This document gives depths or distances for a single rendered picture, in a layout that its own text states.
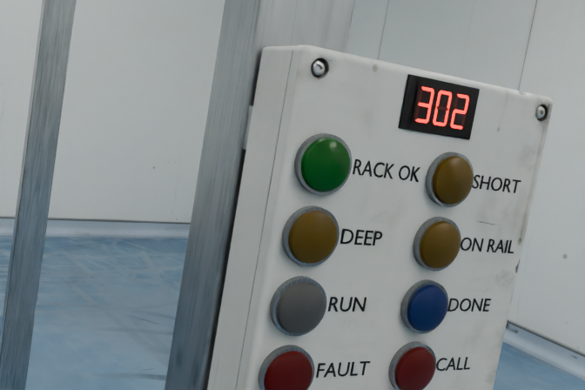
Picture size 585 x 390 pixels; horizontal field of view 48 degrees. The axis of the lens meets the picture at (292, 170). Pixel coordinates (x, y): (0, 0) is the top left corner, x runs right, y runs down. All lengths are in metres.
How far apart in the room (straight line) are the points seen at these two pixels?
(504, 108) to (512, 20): 3.56
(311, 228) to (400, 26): 4.23
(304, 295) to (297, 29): 0.15
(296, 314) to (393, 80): 0.13
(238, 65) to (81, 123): 3.90
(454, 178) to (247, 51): 0.13
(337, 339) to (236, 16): 0.19
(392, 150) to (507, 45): 3.59
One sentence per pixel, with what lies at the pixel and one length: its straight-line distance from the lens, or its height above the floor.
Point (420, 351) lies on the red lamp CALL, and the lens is 0.38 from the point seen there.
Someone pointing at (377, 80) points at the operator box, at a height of 1.09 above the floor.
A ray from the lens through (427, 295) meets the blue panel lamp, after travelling 0.37.
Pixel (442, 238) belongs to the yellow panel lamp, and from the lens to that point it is 0.36.
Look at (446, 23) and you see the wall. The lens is 4.25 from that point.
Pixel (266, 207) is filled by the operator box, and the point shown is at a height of 1.02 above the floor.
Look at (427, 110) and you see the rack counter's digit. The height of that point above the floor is 1.08.
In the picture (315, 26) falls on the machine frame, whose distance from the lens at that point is 0.38.
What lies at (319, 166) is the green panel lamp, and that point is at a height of 1.04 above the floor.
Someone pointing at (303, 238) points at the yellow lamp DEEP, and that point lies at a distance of 0.32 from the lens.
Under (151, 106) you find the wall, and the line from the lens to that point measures 4.41.
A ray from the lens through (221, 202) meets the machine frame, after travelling 0.38.
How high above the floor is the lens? 1.07
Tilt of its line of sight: 6 degrees down
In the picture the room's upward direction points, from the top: 10 degrees clockwise
